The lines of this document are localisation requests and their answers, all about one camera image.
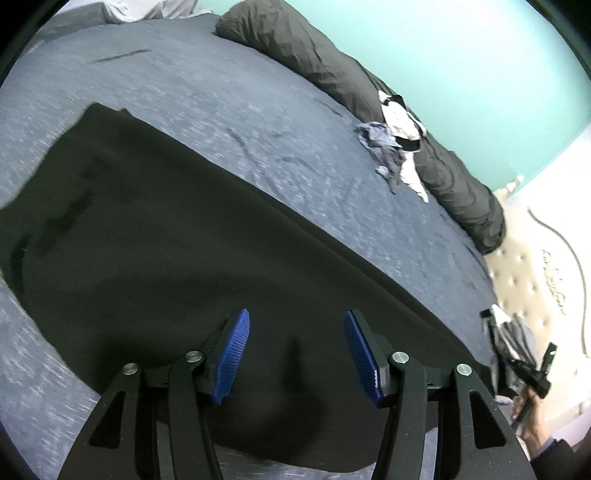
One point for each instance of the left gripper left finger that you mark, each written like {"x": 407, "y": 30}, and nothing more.
{"x": 150, "y": 423}

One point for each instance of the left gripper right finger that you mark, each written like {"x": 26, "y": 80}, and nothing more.
{"x": 475, "y": 440}

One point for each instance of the black pants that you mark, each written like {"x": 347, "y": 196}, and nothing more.
{"x": 127, "y": 246}

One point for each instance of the grey white clothes pile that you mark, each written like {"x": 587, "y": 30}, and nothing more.
{"x": 510, "y": 339}

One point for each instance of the person right hand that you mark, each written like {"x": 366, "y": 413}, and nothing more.
{"x": 535, "y": 432}

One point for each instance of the cream tufted headboard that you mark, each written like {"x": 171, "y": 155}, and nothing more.
{"x": 538, "y": 275}

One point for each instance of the dark grey rolled duvet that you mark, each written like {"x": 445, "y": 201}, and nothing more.
{"x": 277, "y": 29}

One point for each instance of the small blue grey garment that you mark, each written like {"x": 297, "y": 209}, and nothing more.
{"x": 385, "y": 150}

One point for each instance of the white and black garment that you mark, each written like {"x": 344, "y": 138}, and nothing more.
{"x": 408, "y": 133}

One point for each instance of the blue grey bed sheet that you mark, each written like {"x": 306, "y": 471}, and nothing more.
{"x": 254, "y": 117}

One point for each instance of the light grey blanket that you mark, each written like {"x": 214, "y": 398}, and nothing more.
{"x": 125, "y": 11}

